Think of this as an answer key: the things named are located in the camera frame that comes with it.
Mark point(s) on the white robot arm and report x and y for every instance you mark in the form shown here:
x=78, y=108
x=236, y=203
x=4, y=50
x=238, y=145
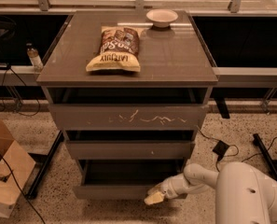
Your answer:
x=243, y=194

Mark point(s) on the black floor stand left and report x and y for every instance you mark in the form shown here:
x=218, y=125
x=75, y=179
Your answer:
x=43, y=161

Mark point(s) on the grey drawer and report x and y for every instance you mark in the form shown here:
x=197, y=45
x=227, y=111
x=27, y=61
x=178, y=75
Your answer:
x=123, y=179
x=105, y=150
x=128, y=117

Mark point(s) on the grey top drawer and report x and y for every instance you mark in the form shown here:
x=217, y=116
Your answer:
x=128, y=117

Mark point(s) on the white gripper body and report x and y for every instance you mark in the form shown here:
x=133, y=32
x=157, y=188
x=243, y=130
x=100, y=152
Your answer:
x=170, y=187

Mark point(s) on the black device on ledge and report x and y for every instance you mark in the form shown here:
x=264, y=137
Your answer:
x=4, y=66

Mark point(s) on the black floor stand right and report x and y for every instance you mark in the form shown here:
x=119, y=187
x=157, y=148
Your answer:
x=272, y=164

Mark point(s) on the white ceramic bowl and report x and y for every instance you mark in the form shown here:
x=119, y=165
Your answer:
x=161, y=17

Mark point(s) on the grey middle drawer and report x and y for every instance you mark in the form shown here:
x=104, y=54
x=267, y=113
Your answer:
x=105, y=150

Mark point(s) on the cardboard box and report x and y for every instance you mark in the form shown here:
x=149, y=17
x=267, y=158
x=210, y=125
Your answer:
x=16, y=166

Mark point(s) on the small clear bottle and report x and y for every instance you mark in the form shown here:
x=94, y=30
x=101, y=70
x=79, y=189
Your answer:
x=34, y=57

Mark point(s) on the black power adapter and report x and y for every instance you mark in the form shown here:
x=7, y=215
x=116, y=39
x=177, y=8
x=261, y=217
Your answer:
x=220, y=149

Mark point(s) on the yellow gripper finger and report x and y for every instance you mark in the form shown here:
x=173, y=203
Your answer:
x=154, y=197
x=155, y=189

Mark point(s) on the grey drawer cabinet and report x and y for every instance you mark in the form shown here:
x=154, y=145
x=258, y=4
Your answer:
x=175, y=70

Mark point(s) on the grey bottom drawer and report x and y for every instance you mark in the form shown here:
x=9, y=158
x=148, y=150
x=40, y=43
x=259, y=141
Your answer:
x=123, y=179

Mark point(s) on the yellow brown chips bag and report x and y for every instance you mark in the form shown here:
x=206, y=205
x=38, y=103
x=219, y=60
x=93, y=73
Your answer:
x=119, y=49

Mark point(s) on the black floor stand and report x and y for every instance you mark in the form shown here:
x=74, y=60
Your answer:
x=272, y=164
x=43, y=161

